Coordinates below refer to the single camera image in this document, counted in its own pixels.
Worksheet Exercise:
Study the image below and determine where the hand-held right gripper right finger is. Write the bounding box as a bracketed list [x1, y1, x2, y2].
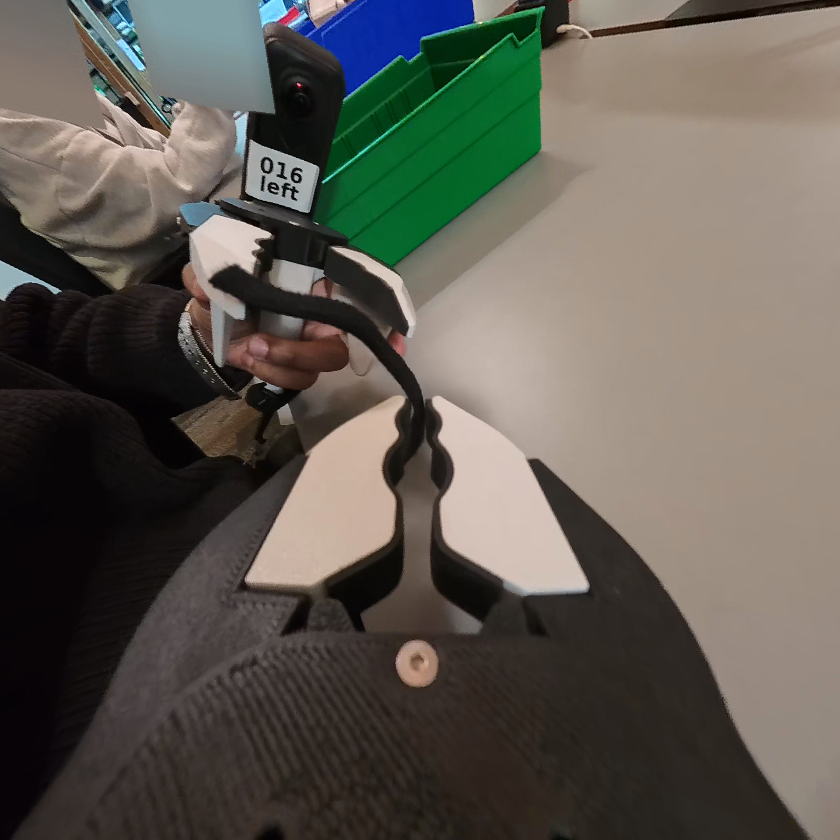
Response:
[428, 395, 590, 622]

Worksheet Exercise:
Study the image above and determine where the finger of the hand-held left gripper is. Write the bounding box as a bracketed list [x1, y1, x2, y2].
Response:
[325, 246, 417, 340]
[189, 217, 275, 366]

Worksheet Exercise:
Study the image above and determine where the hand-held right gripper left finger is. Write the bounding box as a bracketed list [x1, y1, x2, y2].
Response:
[244, 395, 409, 619]

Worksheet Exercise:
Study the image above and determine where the black marker tie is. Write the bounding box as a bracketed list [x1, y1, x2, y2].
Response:
[209, 266, 427, 463]

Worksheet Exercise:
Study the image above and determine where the green plastic bin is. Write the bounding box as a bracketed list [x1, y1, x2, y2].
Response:
[314, 8, 544, 266]

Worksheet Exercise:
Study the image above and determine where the grey desk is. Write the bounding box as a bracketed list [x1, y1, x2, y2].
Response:
[289, 0, 840, 828]

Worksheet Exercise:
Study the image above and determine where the silver wristwatch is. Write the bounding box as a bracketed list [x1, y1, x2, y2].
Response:
[177, 298, 249, 399]

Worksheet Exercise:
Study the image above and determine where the large blue plastic bin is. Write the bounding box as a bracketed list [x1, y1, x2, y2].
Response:
[298, 0, 475, 94]

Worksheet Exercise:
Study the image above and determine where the small black red device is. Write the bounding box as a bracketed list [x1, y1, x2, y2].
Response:
[539, 0, 572, 48]

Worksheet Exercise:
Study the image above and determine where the dark desk cable cover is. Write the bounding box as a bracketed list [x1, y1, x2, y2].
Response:
[659, 0, 840, 28]

